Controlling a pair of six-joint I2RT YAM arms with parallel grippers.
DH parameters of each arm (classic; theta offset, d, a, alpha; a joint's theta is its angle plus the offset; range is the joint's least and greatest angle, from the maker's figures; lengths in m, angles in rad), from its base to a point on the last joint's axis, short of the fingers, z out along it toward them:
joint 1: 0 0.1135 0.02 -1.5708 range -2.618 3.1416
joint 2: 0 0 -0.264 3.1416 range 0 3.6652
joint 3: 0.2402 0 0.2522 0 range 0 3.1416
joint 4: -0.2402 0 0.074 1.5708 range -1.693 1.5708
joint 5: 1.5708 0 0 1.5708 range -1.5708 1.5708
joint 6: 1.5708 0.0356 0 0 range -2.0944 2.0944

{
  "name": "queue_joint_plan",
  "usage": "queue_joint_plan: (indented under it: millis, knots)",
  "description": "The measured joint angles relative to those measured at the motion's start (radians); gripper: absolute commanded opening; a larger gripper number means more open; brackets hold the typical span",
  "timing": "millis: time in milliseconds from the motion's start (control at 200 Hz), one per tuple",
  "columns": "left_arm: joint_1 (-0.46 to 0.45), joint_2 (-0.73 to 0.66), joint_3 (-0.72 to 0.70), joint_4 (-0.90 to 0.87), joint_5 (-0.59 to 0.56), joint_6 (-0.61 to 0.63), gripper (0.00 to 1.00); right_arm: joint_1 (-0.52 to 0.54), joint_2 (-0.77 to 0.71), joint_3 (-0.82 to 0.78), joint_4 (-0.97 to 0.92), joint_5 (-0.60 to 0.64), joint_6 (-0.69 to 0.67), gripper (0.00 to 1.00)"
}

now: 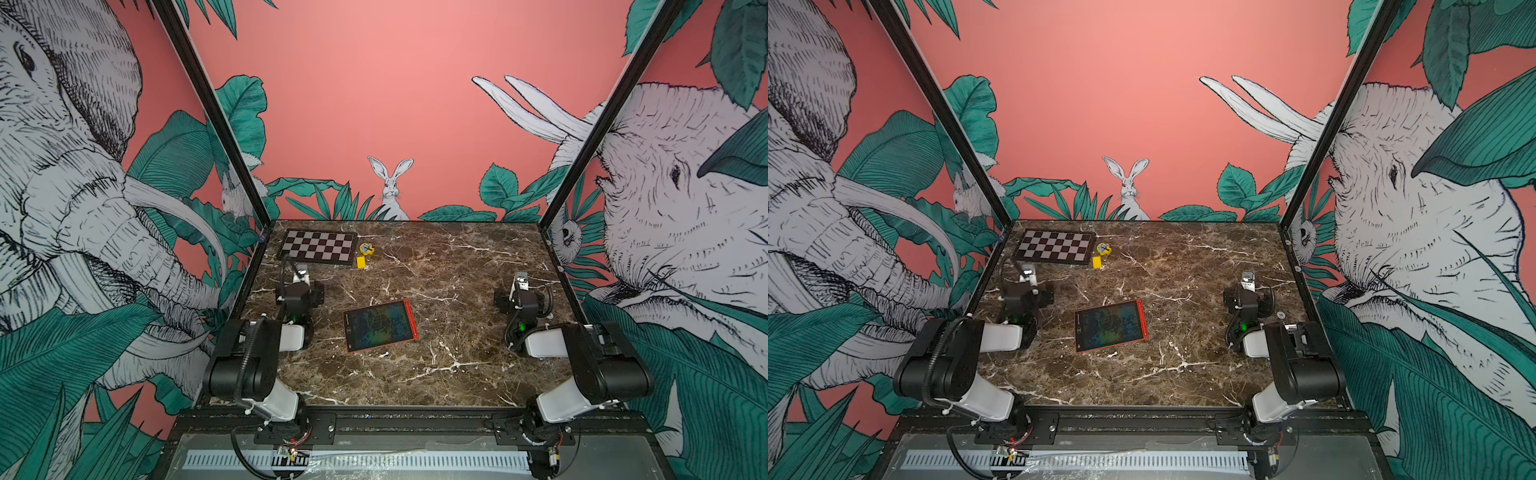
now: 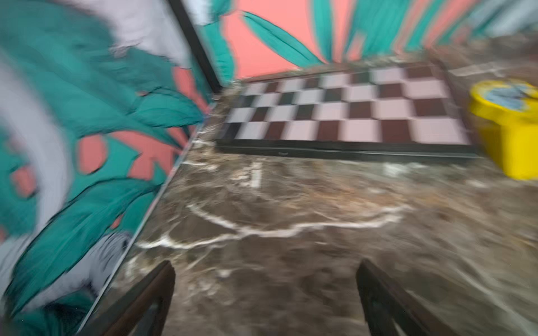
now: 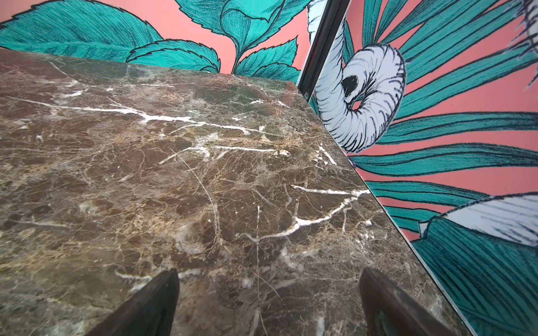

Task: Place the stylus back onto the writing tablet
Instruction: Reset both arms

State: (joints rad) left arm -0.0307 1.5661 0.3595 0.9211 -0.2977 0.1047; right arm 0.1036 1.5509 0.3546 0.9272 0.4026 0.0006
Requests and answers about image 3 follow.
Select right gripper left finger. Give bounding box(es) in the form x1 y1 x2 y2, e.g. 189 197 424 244
88 269 180 336

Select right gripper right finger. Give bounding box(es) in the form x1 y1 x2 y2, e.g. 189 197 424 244
359 267 454 336

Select right black frame post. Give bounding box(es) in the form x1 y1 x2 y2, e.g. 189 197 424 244
296 0 351 102

